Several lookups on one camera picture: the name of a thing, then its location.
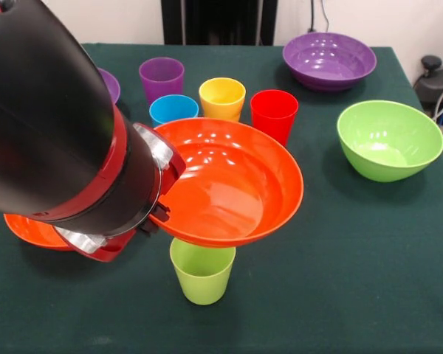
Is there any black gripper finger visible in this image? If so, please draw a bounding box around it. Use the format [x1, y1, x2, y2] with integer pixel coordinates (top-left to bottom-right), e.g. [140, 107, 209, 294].
[153, 201, 171, 223]
[138, 216, 160, 235]

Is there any purple plastic bowl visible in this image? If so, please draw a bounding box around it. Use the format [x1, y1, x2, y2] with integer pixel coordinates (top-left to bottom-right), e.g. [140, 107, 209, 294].
[282, 32, 378, 93]
[97, 67, 122, 105]

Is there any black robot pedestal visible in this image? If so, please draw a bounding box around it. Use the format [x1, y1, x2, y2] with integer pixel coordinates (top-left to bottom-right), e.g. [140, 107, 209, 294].
[161, 0, 278, 46]

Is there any purple plastic cup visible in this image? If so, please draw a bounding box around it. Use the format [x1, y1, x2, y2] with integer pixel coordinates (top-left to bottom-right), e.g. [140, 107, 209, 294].
[138, 57, 185, 106]

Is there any blue plastic cup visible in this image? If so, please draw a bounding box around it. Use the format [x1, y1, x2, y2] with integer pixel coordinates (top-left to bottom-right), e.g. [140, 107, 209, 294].
[148, 94, 200, 129]

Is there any green plastic bowl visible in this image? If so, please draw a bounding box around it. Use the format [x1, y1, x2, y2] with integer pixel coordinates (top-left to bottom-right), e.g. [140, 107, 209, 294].
[336, 100, 443, 184]

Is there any yellow plastic cup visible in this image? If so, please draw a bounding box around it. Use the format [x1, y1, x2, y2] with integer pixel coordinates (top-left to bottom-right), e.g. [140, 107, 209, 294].
[198, 77, 247, 123]

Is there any orange plastic bowl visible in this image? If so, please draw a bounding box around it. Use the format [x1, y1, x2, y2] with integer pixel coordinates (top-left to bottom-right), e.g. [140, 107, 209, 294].
[3, 213, 75, 252]
[147, 117, 305, 249]

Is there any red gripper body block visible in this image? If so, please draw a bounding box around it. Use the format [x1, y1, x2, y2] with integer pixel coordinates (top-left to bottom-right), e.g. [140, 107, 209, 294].
[73, 150, 188, 263]

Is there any red plastic cup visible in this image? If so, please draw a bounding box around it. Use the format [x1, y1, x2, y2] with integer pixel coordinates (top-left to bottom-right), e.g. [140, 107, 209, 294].
[250, 89, 300, 148]

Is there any black wall cable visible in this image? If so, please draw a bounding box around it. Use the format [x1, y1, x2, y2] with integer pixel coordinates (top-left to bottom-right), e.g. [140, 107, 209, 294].
[309, 0, 330, 33]

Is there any dark green tablecloth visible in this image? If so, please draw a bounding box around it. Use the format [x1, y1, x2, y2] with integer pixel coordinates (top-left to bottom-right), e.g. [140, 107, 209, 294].
[0, 43, 443, 354]

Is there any green plastic cup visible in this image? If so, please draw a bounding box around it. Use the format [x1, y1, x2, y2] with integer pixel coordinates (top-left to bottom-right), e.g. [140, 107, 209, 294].
[169, 237, 237, 306]

